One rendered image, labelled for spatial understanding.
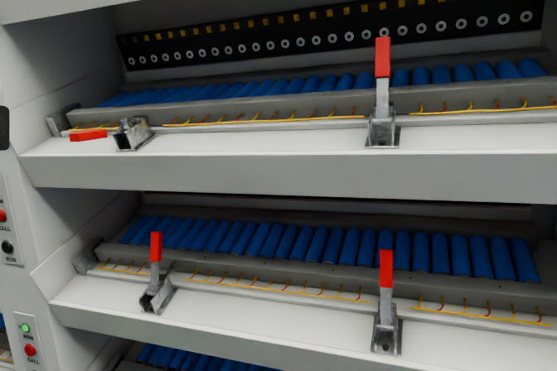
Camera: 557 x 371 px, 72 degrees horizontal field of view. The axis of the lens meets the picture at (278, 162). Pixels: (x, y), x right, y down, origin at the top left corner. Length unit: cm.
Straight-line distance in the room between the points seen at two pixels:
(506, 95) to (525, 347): 22
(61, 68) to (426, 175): 48
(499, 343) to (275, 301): 22
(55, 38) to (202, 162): 31
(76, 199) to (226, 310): 28
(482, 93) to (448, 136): 6
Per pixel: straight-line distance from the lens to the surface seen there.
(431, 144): 34
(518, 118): 37
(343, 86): 43
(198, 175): 40
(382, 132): 36
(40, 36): 60
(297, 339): 43
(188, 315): 48
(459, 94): 39
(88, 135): 40
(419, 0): 48
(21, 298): 65
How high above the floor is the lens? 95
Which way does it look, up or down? 11 degrees down
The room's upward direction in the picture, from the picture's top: 4 degrees counter-clockwise
